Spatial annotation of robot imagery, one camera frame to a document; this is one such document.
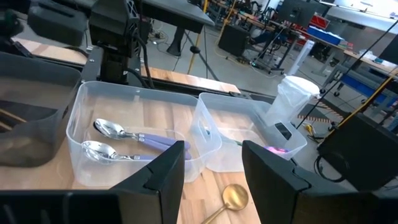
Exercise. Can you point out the small hazard-striped black mat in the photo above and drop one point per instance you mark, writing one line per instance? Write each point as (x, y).
(311, 119)

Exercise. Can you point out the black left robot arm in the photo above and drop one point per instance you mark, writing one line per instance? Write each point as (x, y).
(112, 28)

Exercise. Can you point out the blue tray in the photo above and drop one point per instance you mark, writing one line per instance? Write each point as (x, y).
(325, 35)

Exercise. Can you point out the yellow pole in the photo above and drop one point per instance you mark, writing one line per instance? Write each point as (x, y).
(196, 40)

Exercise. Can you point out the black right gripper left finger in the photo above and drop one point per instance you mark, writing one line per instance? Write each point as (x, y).
(161, 186)

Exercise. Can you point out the dark smoked plastic bin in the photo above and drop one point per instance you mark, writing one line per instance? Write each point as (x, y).
(31, 102)

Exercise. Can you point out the black desk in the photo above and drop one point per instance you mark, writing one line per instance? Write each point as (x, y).
(174, 12)

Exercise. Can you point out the iridescent purple teal spoon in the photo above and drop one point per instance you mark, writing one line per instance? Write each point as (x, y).
(276, 150)

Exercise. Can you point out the black monitor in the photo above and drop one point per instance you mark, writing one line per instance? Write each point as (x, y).
(298, 12)

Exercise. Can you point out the red storage bin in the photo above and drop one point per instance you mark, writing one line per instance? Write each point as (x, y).
(320, 21)

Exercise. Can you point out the clear plastic bin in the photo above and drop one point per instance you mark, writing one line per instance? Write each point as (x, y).
(102, 102)
(242, 112)

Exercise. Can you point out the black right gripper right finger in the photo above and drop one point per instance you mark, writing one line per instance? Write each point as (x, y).
(273, 193)

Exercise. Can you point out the black floor box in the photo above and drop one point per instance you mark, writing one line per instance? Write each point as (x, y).
(233, 39)

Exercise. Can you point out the white lined waste bin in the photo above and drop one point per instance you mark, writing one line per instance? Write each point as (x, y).
(292, 96)

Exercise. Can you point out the black case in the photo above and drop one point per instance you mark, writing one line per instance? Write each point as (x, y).
(357, 149)

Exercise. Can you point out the black aluminium table frame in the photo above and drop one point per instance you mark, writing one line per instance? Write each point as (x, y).
(252, 96)

